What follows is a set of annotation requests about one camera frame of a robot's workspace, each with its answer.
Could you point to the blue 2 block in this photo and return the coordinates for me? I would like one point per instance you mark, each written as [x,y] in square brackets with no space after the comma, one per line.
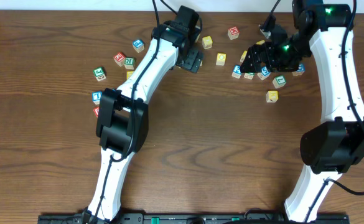
[236,73]

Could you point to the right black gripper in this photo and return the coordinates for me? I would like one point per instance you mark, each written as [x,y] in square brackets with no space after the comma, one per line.
[261,53]

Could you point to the red W block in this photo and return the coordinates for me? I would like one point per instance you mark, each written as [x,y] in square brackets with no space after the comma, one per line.
[233,33]

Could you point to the blue D block right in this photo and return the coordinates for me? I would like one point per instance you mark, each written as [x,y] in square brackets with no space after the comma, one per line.
[300,70]

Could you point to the red U block left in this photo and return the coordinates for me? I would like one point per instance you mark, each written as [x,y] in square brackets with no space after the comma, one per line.
[96,111]

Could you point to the blue P block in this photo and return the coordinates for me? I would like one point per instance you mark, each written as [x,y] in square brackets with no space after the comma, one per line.
[138,45]

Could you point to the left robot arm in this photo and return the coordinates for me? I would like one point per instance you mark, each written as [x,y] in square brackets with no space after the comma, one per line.
[123,115]

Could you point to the green Z block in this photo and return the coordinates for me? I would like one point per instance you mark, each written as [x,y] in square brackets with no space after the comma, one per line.
[249,76]

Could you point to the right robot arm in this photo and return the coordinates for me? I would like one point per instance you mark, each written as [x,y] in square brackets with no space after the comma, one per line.
[324,32]

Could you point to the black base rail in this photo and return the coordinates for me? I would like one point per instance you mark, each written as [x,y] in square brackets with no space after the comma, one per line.
[139,218]

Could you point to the yellow block upper right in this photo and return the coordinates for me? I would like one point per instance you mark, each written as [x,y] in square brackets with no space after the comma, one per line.
[260,42]

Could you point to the green R block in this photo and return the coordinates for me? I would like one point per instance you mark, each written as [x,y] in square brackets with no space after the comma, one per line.
[129,63]

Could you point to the blue L block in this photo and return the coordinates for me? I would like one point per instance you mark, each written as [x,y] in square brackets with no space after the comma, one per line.
[96,97]

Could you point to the yellow block right tilted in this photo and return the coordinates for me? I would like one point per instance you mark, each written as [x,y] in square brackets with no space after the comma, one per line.
[243,56]

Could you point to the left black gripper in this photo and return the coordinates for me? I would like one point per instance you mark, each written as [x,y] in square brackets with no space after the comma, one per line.
[191,59]

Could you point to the yellow O block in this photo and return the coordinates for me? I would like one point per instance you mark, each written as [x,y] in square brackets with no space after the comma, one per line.
[221,59]

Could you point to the yellow block lower right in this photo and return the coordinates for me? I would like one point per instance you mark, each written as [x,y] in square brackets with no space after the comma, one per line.
[272,96]

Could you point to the yellow block top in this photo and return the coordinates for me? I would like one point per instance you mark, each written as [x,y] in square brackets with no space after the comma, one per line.
[207,42]

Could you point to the green J block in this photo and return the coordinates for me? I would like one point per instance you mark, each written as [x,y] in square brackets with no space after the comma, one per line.
[99,74]

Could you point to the blue 5 block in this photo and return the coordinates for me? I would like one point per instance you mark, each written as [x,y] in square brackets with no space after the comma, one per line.
[264,73]

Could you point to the yellow block left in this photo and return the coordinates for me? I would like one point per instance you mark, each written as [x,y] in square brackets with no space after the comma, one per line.
[129,74]

